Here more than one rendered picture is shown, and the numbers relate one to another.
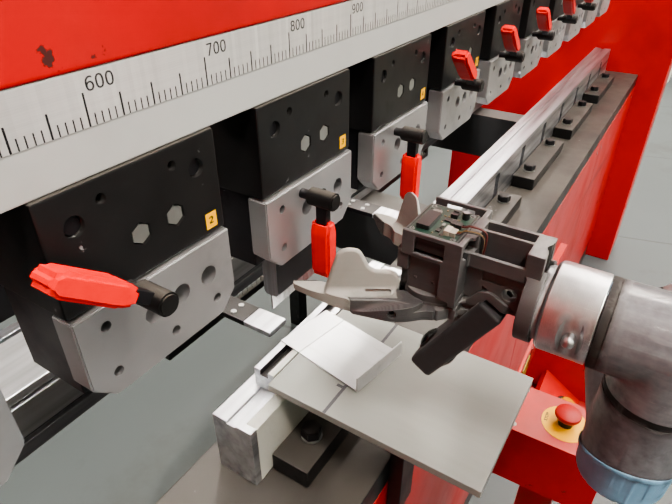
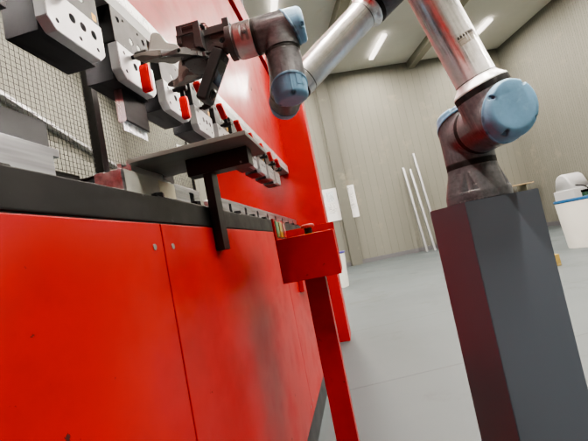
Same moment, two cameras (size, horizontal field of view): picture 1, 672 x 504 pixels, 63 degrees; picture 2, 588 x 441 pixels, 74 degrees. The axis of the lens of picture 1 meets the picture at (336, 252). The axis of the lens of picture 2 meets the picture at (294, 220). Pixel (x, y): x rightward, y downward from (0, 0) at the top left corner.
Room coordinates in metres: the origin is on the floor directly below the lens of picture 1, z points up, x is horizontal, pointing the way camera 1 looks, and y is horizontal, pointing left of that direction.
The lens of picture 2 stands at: (-0.40, 0.11, 0.74)
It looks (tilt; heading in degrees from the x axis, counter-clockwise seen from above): 4 degrees up; 336
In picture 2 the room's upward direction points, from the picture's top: 11 degrees counter-clockwise
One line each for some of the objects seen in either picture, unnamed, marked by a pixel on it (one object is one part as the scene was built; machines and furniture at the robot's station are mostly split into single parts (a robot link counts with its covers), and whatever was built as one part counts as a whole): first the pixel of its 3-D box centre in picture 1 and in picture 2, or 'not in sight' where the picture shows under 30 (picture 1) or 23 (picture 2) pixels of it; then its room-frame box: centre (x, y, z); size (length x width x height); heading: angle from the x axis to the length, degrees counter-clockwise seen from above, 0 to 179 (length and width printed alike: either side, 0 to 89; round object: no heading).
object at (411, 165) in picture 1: (407, 164); (182, 102); (0.65, -0.09, 1.20); 0.04 x 0.02 x 0.10; 58
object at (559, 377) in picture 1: (560, 414); (309, 245); (0.64, -0.38, 0.75); 0.20 x 0.16 x 0.18; 149
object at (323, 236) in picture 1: (318, 233); (143, 72); (0.48, 0.02, 1.20); 0.04 x 0.02 x 0.10; 58
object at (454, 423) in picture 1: (401, 384); (201, 156); (0.47, -0.08, 1.00); 0.26 x 0.18 x 0.01; 58
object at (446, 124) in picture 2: not in sight; (465, 135); (0.28, -0.69, 0.94); 0.13 x 0.12 x 0.14; 161
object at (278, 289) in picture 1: (296, 255); (133, 116); (0.55, 0.05, 1.13); 0.10 x 0.02 x 0.10; 148
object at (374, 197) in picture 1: (318, 207); not in sight; (1.26, 0.05, 0.81); 0.64 x 0.08 x 0.14; 58
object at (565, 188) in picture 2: not in sight; (576, 198); (5.68, -10.23, 0.65); 0.66 x 0.56 x 1.30; 162
